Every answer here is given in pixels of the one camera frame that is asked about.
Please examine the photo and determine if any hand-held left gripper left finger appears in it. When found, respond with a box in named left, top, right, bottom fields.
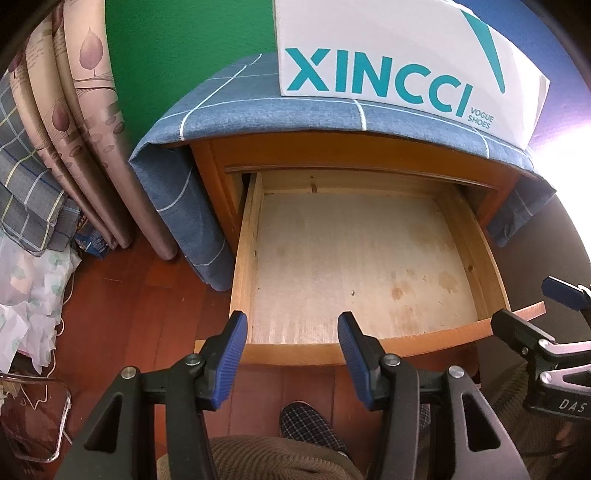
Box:
left=54, top=310, right=249, bottom=480

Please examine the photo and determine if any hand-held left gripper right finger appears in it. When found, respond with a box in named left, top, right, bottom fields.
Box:
left=337, top=311, right=532, bottom=480

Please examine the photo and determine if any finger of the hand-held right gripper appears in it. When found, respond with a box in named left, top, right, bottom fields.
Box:
left=542, top=276, right=591, bottom=312
left=490, top=308, right=557, bottom=365

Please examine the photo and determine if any white cardboard shoe box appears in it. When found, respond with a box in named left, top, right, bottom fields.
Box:
left=272, top=0, right=551, bottom=149

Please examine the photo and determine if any person's left leg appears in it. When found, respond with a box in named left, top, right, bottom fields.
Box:
left=157, top=436, right=365, bottom=480

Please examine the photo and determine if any blue printed packet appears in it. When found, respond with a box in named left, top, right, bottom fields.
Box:
left=74, top=222, right=112, bottom=259

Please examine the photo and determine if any white floral fabric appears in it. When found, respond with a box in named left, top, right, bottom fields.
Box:
left=0, top=231, right=81, bottom=370

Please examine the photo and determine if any wooden nightstand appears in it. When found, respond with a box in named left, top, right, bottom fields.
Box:
left=161, top=129, right=525, bottom=388

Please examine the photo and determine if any blue checked cloth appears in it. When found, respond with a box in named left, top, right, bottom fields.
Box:
left=128, top=52, right=557, bottom=292

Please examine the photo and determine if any grey-blue plaid cloth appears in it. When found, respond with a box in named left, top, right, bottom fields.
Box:
left=0, top=71, right=81, bottom=257

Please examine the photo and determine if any beige leaf-print curtain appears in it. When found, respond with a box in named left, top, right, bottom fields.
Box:
left=9, top=0, right=178, bottom=261

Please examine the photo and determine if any chrome metal frame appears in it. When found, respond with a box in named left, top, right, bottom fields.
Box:
left=0, top=373, right=72, bottom=464

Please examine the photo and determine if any blue foam wall mat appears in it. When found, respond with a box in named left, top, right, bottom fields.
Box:
left=462, top=0, right=591, bottom=153

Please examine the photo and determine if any green foam wall mat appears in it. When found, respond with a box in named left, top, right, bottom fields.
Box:
left=105, top=0, right=280, bottom=153

